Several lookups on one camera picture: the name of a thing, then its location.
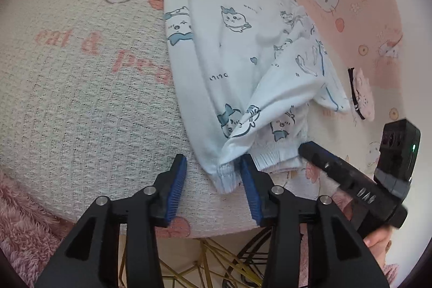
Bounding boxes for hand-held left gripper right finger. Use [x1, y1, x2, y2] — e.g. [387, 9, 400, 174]
[239, 155, 389, 288]

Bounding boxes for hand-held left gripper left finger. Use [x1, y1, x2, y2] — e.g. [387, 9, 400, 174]
[35, 154, 188, 288]

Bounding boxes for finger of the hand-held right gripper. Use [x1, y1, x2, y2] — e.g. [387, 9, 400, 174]
[299, 141, 359, 190]

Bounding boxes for white cartoon print pants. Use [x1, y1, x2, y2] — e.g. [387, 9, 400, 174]
[164, 0, 352, 196]

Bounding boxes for person's right hand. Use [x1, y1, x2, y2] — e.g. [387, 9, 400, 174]
[364, 226, 394, 266]

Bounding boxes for pink fluffy cloth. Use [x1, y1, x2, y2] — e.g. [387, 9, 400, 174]
[0, 170, 76, 285]
[383, 261, 409, 285]

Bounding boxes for pink cat print blanket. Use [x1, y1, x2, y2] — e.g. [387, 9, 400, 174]
[0, 0, 432, 239]

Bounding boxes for black cables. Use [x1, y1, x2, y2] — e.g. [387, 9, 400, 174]
[233, 227, 271, 287]

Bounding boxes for gold wire table frame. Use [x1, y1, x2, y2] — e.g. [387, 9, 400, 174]
[123, 237, 267, 288]

